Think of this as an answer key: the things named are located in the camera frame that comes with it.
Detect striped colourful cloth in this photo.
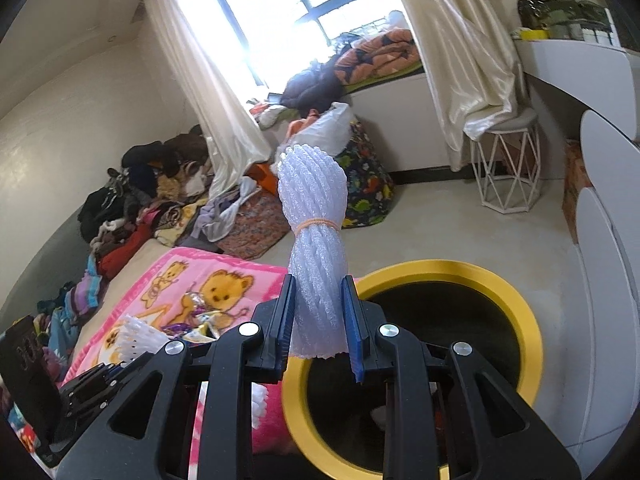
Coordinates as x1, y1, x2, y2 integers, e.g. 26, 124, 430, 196
35, 255, 111, 361

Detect pink bear printed blanket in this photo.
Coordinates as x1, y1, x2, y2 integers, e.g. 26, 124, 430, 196
60, 246, 301, 456

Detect pile of dark clothes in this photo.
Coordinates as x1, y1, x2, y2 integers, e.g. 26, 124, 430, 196
77, 127, 281, 261

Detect orange cloth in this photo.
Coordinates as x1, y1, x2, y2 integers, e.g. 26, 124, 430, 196
287, 117, 321, 142

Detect yellow-rimmed black bin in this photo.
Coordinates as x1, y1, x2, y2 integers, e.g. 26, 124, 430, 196
281, 259, 544, 480

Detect orange cardboard box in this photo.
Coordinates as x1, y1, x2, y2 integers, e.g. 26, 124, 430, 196
562, 140, 593, 246

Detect white foam fruit net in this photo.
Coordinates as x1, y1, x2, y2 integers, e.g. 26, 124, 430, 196
248, 382, 271, 431
117, 314, 173, 366

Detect white foam net bundle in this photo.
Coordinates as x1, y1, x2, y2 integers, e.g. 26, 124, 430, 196
276, 144, 351, 361

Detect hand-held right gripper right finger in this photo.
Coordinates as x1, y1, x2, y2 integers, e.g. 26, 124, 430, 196
341, 275, 583, 480

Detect white wire stool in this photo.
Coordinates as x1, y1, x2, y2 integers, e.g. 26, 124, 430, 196
465, 109, 543, 213

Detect white plastic bag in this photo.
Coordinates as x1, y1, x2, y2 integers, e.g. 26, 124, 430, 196
287, 102, 357, 161

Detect orange patterned quilt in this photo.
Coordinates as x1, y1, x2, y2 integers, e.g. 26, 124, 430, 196
334, 27, 421, 83

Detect bed with beige sheet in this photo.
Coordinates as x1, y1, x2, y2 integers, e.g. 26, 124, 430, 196
0, 195, 176, 411

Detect dinosaur print fabric basket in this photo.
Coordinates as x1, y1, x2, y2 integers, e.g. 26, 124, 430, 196
335, 120, 396, 228

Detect shiny candy wrapper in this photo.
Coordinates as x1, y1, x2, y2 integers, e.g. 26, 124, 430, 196
160, 291, 246, 346

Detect white desk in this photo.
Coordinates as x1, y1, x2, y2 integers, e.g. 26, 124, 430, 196
515, 40, 640, 141

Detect orange paper bag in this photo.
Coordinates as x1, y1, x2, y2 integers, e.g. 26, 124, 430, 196
250, 162, 278, 196

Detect cream satin curtain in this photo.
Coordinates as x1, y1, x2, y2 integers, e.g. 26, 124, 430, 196
382, 0, 523, 171
145, 0, 273, 196

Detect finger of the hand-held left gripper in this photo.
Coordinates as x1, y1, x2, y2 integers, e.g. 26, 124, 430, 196
59, 360, 132, 413

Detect white curved chair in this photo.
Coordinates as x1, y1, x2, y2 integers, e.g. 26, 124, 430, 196
575, 110, 640, 461

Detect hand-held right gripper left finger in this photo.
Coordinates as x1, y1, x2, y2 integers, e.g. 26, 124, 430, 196
57, 274, 301, 480

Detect dark puffer jacket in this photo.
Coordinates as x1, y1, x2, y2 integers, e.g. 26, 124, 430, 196
282, 60, 346, 111

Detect pale lilac cloth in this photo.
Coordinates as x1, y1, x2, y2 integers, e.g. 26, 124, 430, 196
192, 180, 261, 242

